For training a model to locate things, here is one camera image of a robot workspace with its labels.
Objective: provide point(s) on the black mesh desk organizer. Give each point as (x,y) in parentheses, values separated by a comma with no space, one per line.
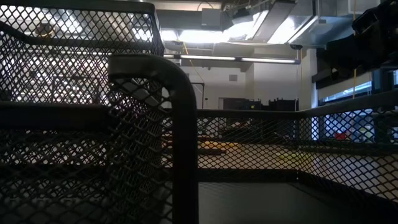
(185,140)

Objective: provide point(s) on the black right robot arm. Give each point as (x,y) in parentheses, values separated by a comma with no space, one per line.
(373,40)

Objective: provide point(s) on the fluorescent ceiling light tube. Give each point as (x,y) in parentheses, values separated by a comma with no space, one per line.
(205,58)

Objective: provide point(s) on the black storage racks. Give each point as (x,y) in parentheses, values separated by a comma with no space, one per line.
(280,105)

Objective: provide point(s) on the grey ceiling box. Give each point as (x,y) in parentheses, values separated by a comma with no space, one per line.
(211,17)

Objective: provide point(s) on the red background object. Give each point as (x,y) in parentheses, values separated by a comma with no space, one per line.
(340,136)

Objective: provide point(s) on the bright window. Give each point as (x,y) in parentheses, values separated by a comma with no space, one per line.
(348,92)

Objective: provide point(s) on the wall vent grille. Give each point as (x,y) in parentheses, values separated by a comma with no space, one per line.
(233,77)

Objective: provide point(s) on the ceiling security camera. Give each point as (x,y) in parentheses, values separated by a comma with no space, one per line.
(296,47)

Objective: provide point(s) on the black upright post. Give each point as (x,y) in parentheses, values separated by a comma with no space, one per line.
(382,81)

